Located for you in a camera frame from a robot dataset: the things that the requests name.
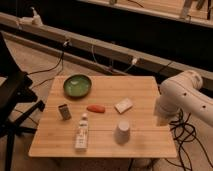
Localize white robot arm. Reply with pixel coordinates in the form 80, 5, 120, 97
154, 70, 213, 127

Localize white eraser block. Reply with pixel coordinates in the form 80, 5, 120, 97
115, 98, 133, 114

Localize green ceramic bowl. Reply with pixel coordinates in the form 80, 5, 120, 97
63, 74, 92, 98

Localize orange carrot toy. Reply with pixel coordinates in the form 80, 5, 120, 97
87, 105, 105, 113

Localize wooden table top board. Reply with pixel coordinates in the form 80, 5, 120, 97
29, 76, 177, 158

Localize white tube bottle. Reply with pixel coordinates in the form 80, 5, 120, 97
75, 113, 89, 151

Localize small dark box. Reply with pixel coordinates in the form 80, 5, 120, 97
58, 104, 71, 120

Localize black office chair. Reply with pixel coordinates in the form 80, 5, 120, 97
0, 31, 45, 171

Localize white power adapter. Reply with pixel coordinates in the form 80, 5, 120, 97
18, 6, 43, 27

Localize black floor cables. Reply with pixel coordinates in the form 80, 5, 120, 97
165, 109, 213, 171

